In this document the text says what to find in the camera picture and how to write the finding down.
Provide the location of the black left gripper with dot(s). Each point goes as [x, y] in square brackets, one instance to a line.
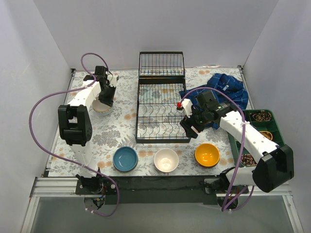
[107, 94]

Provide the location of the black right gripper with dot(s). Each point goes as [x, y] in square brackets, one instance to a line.
[190, 124]

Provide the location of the white bowl with blue leaves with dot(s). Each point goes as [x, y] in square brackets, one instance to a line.
[101, 108]

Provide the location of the white ceramic bowl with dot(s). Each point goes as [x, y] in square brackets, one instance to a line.
[166, 160]

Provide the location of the blue ceramic bowl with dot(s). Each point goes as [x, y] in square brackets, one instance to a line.
[125, 159]

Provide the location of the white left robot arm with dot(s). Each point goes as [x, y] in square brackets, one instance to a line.
[75, 124]

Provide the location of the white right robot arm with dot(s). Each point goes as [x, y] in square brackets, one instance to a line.
[275, 163]

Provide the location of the orange ceramic bowl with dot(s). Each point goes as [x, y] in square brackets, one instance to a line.
[207, 155]

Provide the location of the floral table mat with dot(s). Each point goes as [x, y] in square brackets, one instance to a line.
[117, 129]

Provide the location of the green compartment tray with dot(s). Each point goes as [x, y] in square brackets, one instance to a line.
[263, 121]

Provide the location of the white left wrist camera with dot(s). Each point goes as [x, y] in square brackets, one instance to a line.
[113, 79]

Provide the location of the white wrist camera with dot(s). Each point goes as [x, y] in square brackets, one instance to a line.
[186, 105]
[113, 79]

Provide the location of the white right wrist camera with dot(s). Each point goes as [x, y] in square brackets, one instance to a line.
[186, 105]

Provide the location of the black wire dish rack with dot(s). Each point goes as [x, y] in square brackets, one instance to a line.
[161, 78]

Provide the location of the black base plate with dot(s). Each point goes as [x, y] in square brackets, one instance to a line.
[153, 189]

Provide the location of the aluminium frame rail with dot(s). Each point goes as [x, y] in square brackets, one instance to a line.
[54, 187]

